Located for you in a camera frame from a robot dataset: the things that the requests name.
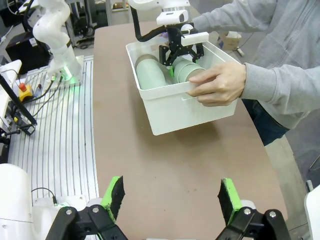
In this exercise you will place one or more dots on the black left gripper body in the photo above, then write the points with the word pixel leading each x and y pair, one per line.
pixel 175 37

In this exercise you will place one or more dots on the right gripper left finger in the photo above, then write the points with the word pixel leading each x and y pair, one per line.
pixel 115 197

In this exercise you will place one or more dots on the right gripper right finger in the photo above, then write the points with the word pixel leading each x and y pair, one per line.
pixel 230 200

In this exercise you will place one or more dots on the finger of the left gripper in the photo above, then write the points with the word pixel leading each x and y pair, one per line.
pixel 166 57
pixel 198 52

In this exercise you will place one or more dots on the mint green plastic cup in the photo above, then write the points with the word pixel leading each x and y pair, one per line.
pixel 150 75
pixel 185 64
pixel 187 73

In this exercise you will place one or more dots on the white plastic basket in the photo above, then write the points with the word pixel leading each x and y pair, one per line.
pixel 175 112

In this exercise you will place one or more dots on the person's right forearm grey sleeve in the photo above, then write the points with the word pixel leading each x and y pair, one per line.
pixel 225 17

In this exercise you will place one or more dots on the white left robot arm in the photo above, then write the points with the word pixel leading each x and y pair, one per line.
pixel 51 27

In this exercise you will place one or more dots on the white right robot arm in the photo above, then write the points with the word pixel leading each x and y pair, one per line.
pixel 12 195

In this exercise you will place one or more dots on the person's left forearm grey sleeve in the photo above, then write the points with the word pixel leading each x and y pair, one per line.
pixel 275 85

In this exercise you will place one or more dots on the person's left hand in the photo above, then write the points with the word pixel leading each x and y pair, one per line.
pixel 222 85

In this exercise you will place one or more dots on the open cardboard box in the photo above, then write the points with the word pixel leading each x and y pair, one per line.
pixel 230 40

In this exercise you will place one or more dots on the slotted aluminium mounting plate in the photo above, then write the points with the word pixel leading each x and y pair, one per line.
pixel 62 137

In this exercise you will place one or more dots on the person's blue jeans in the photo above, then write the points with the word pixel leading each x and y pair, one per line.
pixel 267 125

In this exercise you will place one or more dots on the white side table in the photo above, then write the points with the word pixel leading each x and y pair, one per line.
pixel 313 212

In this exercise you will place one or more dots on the black equipment rack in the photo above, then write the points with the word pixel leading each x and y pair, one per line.
pixel 85 22

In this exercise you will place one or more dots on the person's grey hoodie torso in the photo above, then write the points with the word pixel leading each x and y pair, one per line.
pixel 295 37

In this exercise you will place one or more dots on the black metal bar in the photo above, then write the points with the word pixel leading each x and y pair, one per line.
pixel 17 102

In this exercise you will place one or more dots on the yellow emergency stop button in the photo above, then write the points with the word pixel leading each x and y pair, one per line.
pixel 26 93

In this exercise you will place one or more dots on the black controller box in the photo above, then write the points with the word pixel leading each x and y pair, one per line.
pixel 25 52

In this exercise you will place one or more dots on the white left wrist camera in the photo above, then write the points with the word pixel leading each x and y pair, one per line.
pixel 196 38

